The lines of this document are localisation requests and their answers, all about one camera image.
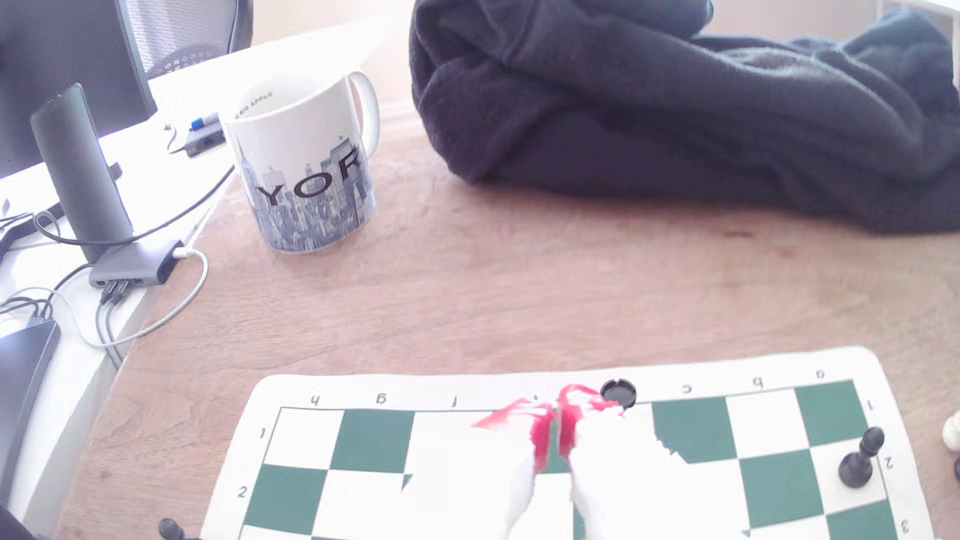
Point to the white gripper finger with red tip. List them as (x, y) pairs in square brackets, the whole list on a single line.
[(465, 487), (637, 487)]

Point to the black chess piece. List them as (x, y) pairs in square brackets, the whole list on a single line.
[(619, 391)]

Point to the green and white chess mat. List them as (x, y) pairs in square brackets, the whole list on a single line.
[(371, 442)]

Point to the black chess pawn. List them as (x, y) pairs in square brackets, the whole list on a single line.
[(859, 465), (171, 529)]

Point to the white chess piece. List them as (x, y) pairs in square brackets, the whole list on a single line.
[(952, 433)]

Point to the white New York skyline mug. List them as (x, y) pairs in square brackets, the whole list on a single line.
[(307, 165)]

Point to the dark grey fleece blanket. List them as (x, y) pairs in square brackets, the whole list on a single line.
[(675, 97)]

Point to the grey USB hub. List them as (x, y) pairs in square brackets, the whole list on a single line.
[(139, 262)]

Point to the small grey adapter box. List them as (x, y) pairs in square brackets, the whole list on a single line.
[(206, 139)]

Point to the blue marker pen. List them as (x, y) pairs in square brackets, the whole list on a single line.
[(204, 121)]

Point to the dark flat laptop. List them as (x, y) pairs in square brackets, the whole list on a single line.
[(22, 382)]

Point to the grey cylindrical speaker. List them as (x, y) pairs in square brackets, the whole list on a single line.
[(82, 172)]

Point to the grey mesh office chair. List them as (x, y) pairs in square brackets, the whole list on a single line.
[(187, 34)]

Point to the dark computer monitor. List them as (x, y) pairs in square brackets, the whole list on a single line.
[(60, 52)]

